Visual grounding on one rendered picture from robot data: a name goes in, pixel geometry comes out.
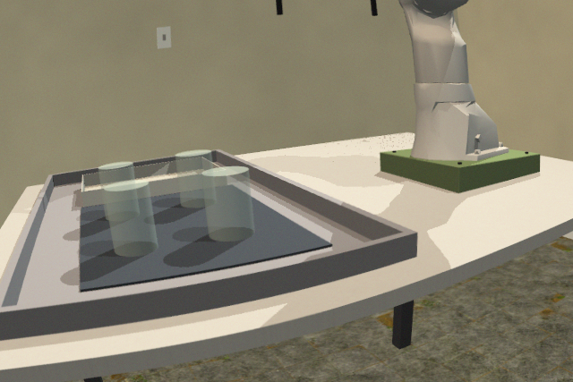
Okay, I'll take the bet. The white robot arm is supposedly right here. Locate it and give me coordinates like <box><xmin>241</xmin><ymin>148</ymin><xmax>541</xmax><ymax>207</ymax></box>
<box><xmin>398</xmin><ymin>0</ymin><xmax>509</xmax><ymax>161</ymax></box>

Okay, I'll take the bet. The clear glass cylinder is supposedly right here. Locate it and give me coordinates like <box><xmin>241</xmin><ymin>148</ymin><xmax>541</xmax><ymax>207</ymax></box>
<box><xmin>104</xmin><ymin>180</ymin><xmax>158</xmax><ymax>257</ymax></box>
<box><xmin>98</xmin><ymin>162</ymin><xmax>135</xmax><ymax>221</ymax></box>
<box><xmin>175</xmin><ymin>150</ymin><xmax>213</xmax><ymax>208</ymax></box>
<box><xmin>201</xmin><ymin>166</ymin><xmax>255</xmax><ymax>242</ymax></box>

